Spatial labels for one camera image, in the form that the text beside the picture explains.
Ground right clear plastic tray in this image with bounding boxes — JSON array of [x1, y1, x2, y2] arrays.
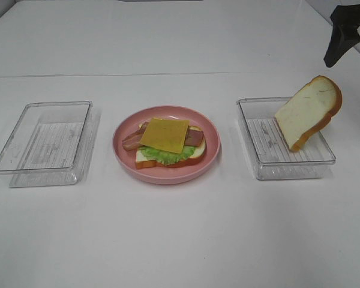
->
[[236, 97, 336, 181]]

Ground left clear plastic tray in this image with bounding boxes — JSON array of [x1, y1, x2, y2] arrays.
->
[[0, 101, 97, 188]]

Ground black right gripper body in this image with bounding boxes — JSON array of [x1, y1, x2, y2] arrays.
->
[[331, 4, 360, 28]]

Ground bacon strip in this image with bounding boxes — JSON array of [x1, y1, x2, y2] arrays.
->
[[122, 128, 145, 151], [184, 126, 205, 147]]

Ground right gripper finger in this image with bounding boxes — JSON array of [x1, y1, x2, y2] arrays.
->
[[323, 25, 360, 68]]

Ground yellow cheese slice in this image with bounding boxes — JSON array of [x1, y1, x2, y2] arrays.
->
[[140, 118, 190, 154]]

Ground pink round plate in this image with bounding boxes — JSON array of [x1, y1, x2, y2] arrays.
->
[[113, 106, 221, 185]]

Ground green lettuce leaf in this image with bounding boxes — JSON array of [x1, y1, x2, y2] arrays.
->
[[136, 146, 196, 166]]

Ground clear plastic tray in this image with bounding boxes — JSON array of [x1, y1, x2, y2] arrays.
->
[[236, 97, 336, 181], [0, 101, 97, 188]]

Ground bread slice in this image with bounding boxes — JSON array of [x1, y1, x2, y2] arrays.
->
[[275, 76, 343, 152], [135, 140, 206, 169]]

